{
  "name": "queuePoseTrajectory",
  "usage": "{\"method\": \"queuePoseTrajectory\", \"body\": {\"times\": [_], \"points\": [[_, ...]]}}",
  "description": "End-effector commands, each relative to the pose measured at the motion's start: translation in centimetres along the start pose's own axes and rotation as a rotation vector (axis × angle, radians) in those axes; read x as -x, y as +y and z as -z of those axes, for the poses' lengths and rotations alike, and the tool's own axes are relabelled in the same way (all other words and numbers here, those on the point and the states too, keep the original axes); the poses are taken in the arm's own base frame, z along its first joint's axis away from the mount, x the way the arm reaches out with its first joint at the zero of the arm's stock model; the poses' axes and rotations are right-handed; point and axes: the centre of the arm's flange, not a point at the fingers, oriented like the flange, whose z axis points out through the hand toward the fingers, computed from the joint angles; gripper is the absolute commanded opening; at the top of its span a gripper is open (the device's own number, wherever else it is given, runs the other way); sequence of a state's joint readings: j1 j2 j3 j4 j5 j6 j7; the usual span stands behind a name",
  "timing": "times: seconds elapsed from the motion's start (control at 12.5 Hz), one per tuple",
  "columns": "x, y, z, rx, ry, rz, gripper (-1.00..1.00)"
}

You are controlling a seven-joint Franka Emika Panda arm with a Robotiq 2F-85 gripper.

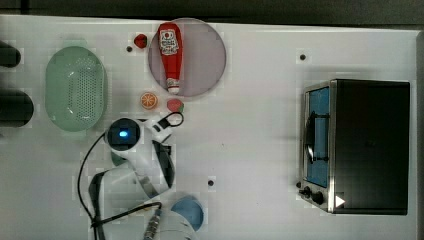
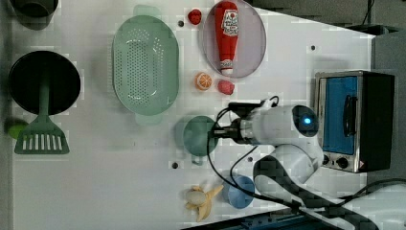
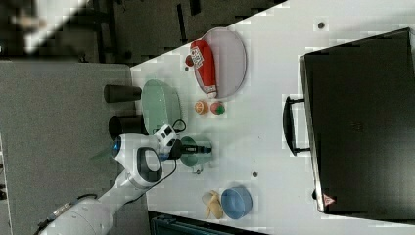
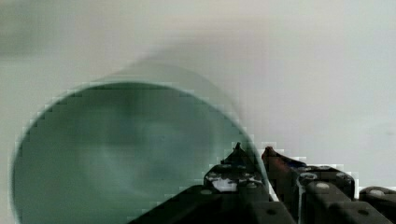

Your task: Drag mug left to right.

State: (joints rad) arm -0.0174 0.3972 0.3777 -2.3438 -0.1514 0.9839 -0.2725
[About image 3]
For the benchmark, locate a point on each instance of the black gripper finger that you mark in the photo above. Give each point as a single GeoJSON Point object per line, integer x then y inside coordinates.
{"type": "Point", "coordinates": [192, 149]}

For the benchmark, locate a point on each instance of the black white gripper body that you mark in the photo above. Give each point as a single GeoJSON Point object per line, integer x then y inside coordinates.
{"type": "Point", "coordinates": [170, 150]}

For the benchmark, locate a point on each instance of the teal green mug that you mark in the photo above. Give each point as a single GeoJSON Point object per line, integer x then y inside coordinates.
{"type": "Point", "coordinates": [196, 161]}

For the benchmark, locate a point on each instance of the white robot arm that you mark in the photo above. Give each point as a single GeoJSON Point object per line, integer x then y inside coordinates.
{"type": "Point", "coordinates": [93, 215]}

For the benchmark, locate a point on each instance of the orange half toy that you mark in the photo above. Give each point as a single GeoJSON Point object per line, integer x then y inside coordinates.
{"type": "Point", "coordinates": [201, 107]}

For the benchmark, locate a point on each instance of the mint green colander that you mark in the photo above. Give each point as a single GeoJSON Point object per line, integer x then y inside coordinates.
{"type": "Point", "coordinates": [160, 105]}

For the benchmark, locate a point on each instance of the pink strawberry toy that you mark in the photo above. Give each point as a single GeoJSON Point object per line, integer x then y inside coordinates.
{"type": "Point", "coordinates": [217, 108]}

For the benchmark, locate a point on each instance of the peeled banana toy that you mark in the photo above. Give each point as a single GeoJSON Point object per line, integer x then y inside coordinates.
{"type": "Point", "coordinates": [212, 203]}

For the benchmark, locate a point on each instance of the black round pot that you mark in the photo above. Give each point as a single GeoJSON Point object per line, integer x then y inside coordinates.
{"type": "Point", "coordinates": [126, 124]}

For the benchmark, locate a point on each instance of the blue bowl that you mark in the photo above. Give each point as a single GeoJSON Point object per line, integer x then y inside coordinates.
{"type": "Point", "coordinates": [236, 202]}

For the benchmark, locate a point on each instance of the dark grey cup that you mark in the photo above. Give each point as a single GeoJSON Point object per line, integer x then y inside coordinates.
{"type": "Point", "coordinates": [121, 93]}

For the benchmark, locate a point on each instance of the red toy fruit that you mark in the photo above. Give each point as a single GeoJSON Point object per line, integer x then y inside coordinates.
{"type": "Point", "coordinates": [189, 61]}

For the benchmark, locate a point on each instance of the grey round plate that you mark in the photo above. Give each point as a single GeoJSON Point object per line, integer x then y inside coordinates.
{"type": "Point", "coordinates": [230, 59]}

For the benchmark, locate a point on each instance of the red ketchup bottle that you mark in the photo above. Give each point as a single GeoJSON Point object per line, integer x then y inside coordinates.
{"type": "Point", "coordinates": [203, 61]}

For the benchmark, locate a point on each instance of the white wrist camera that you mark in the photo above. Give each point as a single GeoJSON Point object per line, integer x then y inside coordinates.
{"type": "Point", "coordinates": [166, 136]}

